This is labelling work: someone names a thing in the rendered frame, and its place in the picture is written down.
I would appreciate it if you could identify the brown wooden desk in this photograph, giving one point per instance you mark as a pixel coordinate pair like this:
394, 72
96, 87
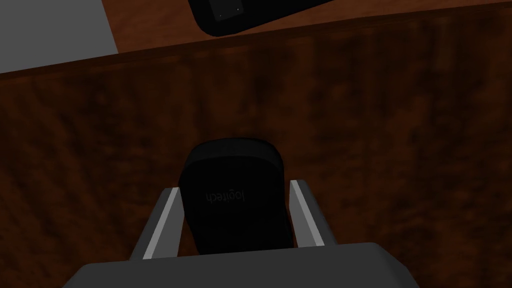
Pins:
360, 120

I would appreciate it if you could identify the black flat device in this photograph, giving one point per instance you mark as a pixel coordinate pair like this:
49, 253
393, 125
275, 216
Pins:
240, 14

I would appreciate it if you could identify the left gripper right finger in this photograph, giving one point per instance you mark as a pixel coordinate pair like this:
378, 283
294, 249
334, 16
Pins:
308, 218

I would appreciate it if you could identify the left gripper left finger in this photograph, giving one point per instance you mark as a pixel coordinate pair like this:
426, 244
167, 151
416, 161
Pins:
162, 228

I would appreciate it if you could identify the black computer mouse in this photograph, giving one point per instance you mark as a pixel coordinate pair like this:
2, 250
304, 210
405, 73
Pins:
236, 196

